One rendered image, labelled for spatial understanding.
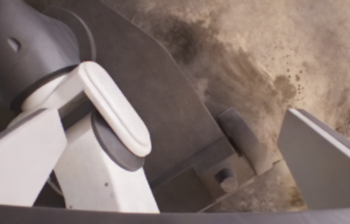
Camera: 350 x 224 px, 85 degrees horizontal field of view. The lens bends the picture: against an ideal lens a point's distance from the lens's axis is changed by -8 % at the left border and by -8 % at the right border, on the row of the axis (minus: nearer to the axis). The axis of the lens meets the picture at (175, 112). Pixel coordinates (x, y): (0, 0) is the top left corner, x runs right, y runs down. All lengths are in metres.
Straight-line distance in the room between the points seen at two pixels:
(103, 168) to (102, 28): 0.32
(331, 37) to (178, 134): 0.58
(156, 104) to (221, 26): 0.33
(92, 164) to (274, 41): 0.61
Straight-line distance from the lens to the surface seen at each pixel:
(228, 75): 0.68
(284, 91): 0.75
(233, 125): 0.53
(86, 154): 0.37
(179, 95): 0.49
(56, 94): 0.38
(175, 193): 0.56
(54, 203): 0.80
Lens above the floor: 0.66
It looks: 78 degrees down
